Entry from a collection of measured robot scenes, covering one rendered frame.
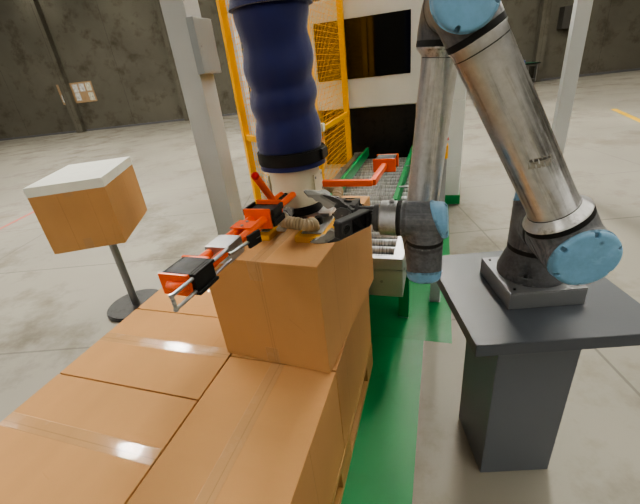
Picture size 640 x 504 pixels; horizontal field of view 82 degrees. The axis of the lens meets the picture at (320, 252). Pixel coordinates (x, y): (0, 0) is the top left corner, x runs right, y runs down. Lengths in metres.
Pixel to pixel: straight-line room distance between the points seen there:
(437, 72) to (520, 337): 0.70
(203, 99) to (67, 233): 1.14
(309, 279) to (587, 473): 1.30
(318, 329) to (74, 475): 0.75
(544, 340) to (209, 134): 2.22
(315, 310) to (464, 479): 0.93
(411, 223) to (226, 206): 2.00
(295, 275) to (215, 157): 1.73
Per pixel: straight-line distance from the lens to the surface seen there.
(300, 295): 1.09
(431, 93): 0.98
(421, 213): 0.91
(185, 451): 1.19
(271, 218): 1.04
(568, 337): 1.16
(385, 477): 1.68
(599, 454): 1.94
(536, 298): 1.23
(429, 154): 1.00
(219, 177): 2.70
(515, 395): 1.45
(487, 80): 0.85
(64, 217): 2.53
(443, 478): 1.70
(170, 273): 0.80
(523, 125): 0.88
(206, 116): 2.63
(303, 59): 1.16
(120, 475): 1.23
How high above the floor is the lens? 1.44
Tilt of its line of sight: 27 degrees down
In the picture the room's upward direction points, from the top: 7 degrees counter-clockwise
